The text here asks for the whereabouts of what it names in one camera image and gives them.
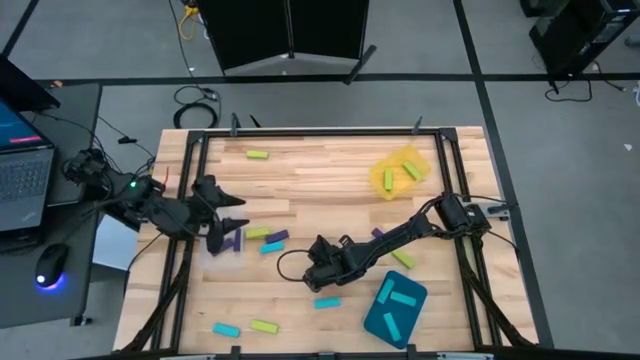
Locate yellow cable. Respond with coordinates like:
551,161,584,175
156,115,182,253
178,3,201,42

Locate black folding room divider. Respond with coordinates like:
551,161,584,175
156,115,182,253
196,0,379,86

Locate clear plastic bin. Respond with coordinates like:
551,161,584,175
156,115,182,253
198,212,247,274

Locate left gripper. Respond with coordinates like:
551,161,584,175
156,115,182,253
185,174,250,256

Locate blue plastic bin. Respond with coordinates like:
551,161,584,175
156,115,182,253
363,269,429,350

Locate black coiled floor cable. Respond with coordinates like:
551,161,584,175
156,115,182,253
167,0,222,130

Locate black side desk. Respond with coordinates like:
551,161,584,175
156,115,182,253
0,82,104,329

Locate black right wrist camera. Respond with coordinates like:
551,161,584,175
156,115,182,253
307,233,346,259

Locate black aluminium rig frame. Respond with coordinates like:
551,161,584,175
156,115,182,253
118,125,540,360

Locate open grey laptop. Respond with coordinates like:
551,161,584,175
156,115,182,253
0,97,56,234

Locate black monitor panel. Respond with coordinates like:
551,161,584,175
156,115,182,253
0,53,62,112

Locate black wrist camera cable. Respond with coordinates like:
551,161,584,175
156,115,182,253
276,248,321,283

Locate yellow plastic bin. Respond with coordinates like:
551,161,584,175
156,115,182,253
368,144,432,201

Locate black equipment cart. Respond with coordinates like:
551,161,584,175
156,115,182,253
519,0,640,76

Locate black computer mouse blue light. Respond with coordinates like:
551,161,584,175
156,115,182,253
34,243,70,290

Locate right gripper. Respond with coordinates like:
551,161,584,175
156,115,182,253
302,247,362,295

